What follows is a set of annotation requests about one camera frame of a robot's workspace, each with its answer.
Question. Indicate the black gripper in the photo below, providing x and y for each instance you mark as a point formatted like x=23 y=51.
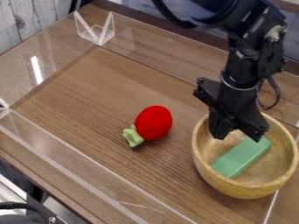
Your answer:
x=232 y=109

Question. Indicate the green rectangular block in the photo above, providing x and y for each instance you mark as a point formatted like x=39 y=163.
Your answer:
x=240 y=157

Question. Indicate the brown wooden bowl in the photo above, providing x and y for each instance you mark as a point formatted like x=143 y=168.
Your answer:
x=266 y=176

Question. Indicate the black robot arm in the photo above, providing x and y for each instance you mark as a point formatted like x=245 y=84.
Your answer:
x=255 y=25

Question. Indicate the red plush strawberry toy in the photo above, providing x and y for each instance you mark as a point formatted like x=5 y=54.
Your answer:
x=152 y=125

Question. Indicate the clear acrylic enclosure wall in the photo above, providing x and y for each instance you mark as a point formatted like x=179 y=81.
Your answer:
x=73 y=94

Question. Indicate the black metal bracket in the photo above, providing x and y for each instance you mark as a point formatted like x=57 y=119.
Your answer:
x=41 y=213

